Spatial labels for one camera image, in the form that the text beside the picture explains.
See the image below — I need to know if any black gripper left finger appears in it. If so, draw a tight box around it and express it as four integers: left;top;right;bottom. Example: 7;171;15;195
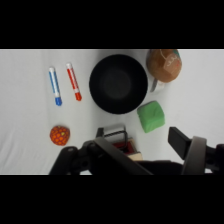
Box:
49;135;154;176

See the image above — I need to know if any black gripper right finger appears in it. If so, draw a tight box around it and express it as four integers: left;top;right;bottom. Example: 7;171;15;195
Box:
167;126;224;176

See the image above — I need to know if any red ball with orange mesh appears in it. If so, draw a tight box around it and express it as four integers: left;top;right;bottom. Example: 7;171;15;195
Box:
49;125;71;147

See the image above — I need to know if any black bowl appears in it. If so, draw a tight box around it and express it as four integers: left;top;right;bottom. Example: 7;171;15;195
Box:
88;54;149;115

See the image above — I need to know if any light wooden box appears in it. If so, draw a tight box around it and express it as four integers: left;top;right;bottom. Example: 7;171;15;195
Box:
111;136;144;163

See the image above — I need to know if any green foam block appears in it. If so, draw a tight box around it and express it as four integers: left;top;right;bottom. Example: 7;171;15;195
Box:
136;100;166;134

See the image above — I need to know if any red marker pen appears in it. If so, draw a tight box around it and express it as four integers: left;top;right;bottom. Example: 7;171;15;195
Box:
65;62;83;102

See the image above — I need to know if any blue marker pen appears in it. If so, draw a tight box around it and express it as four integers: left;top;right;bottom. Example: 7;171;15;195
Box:
48;66;63;107

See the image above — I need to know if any brown round plush toy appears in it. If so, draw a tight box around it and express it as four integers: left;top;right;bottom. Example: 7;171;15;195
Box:
145;49;183;94

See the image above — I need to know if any metal wire box handle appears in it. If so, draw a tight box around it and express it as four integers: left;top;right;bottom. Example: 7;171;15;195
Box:
96;123;130;144

